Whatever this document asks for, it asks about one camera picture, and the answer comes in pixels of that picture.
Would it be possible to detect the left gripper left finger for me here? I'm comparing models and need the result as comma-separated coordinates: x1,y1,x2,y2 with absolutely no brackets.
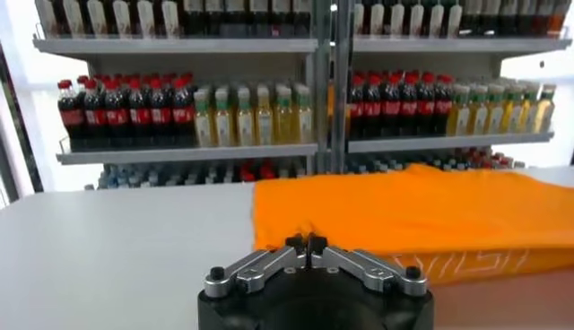
204,233,309,300

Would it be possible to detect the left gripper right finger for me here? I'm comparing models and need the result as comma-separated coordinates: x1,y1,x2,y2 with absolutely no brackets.
308,232,430,298

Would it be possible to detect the orange t-shirt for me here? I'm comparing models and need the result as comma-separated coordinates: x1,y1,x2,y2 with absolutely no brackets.
251,163,574,288

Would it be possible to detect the grey metal shelf board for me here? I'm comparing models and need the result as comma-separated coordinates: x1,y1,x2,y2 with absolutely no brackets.
347,132,555,154
31,38,319,57
56,143,320,166
352,36,573,57

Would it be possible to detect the yellow tea bottle white cap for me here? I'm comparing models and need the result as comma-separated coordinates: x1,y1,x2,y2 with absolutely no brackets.
517,82,539,134
235,87,256,147
255,85,274,146
213,87,234,147
501,83,521,135
447,84,471,137
468,84,489,135
293,84,314,144
193,89,214,148
486,83,506,135
274,85,293,145
533,83,557,134

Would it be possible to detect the grey metal shelf rack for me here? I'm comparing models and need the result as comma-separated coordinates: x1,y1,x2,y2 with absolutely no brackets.
331,0,574,174
31,0,333,189

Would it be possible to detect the dark bottle beige label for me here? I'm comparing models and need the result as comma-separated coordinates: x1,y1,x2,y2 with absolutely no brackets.
482,0,499,37
464,0,483,37

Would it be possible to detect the black window frame post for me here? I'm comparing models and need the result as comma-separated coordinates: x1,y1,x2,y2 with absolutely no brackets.
0,42,45,203

